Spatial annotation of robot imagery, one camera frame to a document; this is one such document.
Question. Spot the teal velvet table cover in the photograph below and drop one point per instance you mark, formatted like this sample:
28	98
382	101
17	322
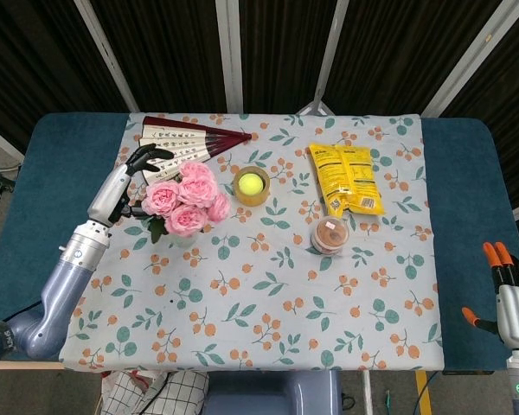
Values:
65	173

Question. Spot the clear plastic snack jar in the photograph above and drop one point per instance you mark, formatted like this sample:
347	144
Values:
331	238

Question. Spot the yellow clear tape roll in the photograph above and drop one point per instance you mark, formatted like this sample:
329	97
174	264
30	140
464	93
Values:
251	201

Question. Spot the calligraphy folding fan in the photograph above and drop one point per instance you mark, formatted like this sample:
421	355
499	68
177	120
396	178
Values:
186	140

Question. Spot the yellow-green tennis ball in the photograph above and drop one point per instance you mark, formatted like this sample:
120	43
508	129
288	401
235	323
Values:
251	183

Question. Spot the floral print tablecloth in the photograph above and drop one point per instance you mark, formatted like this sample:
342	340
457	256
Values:
285	302

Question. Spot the grey-blue robot torso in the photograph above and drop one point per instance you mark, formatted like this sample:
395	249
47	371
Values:
272	395

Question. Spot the white checkered bag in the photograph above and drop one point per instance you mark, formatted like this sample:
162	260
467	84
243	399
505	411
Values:
181	393

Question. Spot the pink rose bouquet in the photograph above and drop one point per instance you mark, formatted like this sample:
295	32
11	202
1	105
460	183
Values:
190	194

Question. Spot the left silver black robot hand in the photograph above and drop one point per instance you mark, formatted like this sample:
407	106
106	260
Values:
110	194

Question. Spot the textured clear glass vase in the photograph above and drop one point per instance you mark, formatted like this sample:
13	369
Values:
183	241

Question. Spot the white frame post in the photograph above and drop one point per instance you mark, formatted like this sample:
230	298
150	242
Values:
229	56
328	56
106	56
471	56

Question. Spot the yellow snack bag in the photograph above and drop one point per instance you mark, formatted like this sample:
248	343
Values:
350	177

